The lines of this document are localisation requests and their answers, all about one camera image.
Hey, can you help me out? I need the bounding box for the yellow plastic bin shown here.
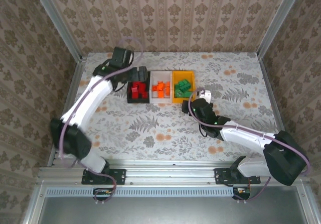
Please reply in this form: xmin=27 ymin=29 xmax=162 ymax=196
xmin=172 ymin=70 xmax=197 ymax=105

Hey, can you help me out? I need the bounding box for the black plastic bin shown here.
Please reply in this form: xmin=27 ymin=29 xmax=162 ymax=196
xmin=127 ymin=70 xmax=153 ymax=104

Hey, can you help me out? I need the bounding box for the white plastic bin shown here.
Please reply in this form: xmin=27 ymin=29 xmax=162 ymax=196
xmin=149 ymin=70 xmax=174 ymax=104

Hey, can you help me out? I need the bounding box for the floral patterned table cover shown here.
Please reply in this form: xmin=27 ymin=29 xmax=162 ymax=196
xmin=54 ymin=52 xmax=288 ymax=162

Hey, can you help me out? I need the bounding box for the grey metal panel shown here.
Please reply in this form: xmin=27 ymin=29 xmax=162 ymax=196
xmin=37 ymin=196 xmax=310 ymax=224

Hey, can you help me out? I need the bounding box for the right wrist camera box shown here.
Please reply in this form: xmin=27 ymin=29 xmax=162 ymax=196
xmin=199 ymin=89 xmax=212 ymax=103

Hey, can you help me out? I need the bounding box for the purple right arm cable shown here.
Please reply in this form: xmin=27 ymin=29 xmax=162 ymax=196
xmin=188 ymin=87 xmax=311 ymax=202

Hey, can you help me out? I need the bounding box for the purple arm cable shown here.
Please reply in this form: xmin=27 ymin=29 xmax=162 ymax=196
xmin=59 ymin=37 xmax=144 ymax=204
xmin=188 ymin=87 xmax=311 ymax=202

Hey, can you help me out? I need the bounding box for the aluminium table side rail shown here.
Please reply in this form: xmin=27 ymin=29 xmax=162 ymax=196
xmin=258 ymin=54 xmax=298 ymax=166
xmin=47 ymin=55 xmax=88 ymax=166

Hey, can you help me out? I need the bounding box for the aluminium cross rail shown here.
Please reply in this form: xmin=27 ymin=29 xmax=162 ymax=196
xmin=37 ymin=160 xmax=308 ymax=184

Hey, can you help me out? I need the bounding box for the aluminium frame post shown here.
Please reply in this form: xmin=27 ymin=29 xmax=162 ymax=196
xmin=29 ymin=0 xmax=88 ymax=63
xmin=256 ymin=0 xmax=306 ymax=59

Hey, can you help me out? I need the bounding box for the small wire connector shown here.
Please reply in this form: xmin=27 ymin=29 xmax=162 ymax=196
xmin=232 ymin=186 xmax=251 ymax=200
xmin=93 ymin=187 xmax=114 ymax=197

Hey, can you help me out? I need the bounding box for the grey slotted cable duct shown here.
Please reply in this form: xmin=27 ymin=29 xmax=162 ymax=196
xmin=46 ymin=186 xmax=234 ymax=197

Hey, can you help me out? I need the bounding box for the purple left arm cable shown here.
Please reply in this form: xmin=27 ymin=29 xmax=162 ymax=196
xmin=59 ymin=37 xmax=144 ymax=204

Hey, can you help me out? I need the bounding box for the aluminium lower frame bar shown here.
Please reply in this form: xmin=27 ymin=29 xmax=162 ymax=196
xmin=297 ymin=183 xmax=321 ymax=224
xmin=24 ymin=183 xmax=47 ymax=224

